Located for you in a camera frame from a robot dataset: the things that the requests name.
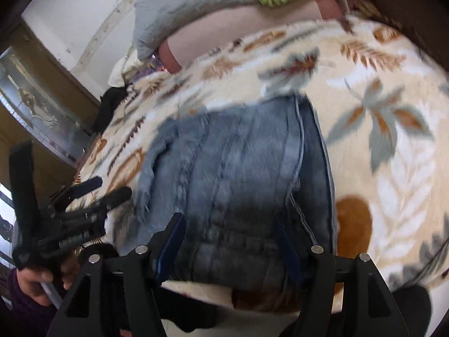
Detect leaf print blanket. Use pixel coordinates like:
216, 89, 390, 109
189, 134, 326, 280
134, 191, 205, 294
72, 16, 449, 315

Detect white floral cloth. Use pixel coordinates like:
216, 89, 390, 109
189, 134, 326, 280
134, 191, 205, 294
107, 53, 141, 88

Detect person's left forearm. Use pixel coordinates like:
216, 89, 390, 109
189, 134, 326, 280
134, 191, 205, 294
6, 268, 57, 337

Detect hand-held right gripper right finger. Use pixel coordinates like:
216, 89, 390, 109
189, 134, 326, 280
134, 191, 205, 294
274, 214, 409, 337

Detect black clothing pile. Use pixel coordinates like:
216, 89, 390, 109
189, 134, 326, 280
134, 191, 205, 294
92, 86, 130, 134

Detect person's dark trouser leg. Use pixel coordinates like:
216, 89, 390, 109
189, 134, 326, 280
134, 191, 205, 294
391, 285, 432, 337
159, 288, 230, 334

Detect brown wooden headboard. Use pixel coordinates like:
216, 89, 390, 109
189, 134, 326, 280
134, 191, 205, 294
351, 0, 449, 57

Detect pink bolster cushion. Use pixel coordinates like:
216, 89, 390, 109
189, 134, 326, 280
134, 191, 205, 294
158, 0, 372, 74

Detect grey quilted pillow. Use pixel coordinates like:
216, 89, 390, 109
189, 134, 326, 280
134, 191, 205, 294
133, 0, 260, 60

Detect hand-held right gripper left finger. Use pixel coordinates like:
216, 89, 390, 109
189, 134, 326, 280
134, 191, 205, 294
47, 212, 186, 337

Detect wooden stained glass door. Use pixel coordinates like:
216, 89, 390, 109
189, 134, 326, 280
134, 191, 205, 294
0, 17, 106, 288

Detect person's left hand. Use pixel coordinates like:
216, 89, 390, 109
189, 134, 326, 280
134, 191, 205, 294
16, 251, 82, 307

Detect blue denim pants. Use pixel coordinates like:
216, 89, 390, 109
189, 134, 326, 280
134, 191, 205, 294
135, 93, 337, 290

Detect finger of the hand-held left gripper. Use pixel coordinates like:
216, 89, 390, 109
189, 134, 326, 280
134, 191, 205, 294
65, 187, 133, 218
52, 176, 103, 201

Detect colourful packet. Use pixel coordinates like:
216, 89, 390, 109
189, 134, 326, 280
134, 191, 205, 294
147, 54, 165, 74

